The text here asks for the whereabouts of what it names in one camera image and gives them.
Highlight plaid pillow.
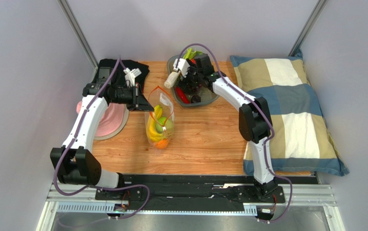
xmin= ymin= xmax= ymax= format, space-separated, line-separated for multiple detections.
xmin=230 ymin=51 xmax=350 ymax=177

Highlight grey food tray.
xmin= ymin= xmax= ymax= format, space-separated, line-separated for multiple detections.
xmin=166 ymin=55 xmax=219 ymax=108

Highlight green white leek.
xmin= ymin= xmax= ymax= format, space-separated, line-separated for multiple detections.
xmin=164 ymin=48 xmax=203 ymax=89

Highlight orange fruit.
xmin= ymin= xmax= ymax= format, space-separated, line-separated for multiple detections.
xmin=155 ymin=139 xmax=170 ymax=149

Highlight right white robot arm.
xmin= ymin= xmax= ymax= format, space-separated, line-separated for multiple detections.
xmin=173 ymin=54 xmax=277 ymax=201

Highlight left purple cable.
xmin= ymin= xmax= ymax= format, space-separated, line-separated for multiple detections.
xmin=53 ymin=56 xmax=150 ymax=220

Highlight red chili pepper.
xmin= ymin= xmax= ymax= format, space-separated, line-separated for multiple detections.
xmin=175 ymin=87 xmax=190 ymax=104

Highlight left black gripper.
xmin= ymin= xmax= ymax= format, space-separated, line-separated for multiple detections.
xmin=110 ymin=83 xmax=154 ymax=112

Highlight pink hat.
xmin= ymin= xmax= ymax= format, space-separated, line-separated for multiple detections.
xmin=90 ymin=100 xmax=129 ymax=140

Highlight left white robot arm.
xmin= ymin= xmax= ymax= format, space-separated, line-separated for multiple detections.
xmin=50 ymin=68 xmax=155 ymax=189

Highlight black folded cloth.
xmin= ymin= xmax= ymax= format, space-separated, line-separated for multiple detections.
xmin=92 ymin=59 xmax=150 ymax=91

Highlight clear orange zip top bag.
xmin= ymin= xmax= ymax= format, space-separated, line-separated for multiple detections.
xmin=145 ymin=86 xmax=175 ymax=150

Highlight green apple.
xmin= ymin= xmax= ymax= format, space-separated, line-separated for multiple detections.
xmin=156 ymin=116 xmax=174 ymax=133

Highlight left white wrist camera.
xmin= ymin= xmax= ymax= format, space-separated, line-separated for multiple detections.
xmin=123 ymin=68 xmax=142 ymax=87

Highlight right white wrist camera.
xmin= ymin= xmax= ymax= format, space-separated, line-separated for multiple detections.
xmin=173 ymin=58 xmax=190 ymax=78

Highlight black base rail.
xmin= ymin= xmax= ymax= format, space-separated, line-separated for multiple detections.
xmin=94 ymin=173 xmax=319 ymax=216

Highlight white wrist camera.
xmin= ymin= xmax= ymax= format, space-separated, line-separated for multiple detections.
xmin=123 ymin=68 xmax=142 ymax=87
xmin=173 ymin=58 xmax=190 ymax=78

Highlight yellow bananas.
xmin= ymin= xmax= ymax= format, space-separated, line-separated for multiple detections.
xmin=147 ymin=105 xmax=164 ymax=142

